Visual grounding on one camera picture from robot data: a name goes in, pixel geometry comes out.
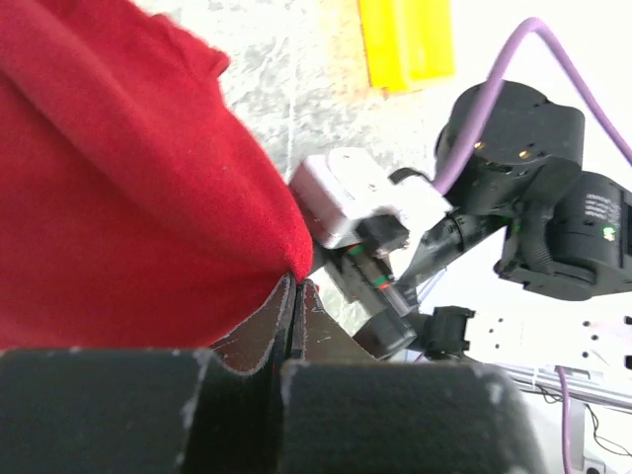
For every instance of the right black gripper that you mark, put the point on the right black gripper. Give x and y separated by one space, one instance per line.
363 273

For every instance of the red t shirt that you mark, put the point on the red t shirt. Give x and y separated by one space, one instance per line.
136 209

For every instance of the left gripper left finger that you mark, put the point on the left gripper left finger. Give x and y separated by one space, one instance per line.
207 410

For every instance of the yellow plastic tray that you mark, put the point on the yellow plastic tray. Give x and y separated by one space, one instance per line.
408 43

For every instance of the aluminium frame rail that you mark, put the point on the aluminium frame rail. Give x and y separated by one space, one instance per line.
577 387

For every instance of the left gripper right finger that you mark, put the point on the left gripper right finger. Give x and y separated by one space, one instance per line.
344 412

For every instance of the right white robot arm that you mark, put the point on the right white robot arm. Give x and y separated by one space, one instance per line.
567 231

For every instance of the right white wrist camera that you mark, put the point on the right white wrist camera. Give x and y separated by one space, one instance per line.
338 190

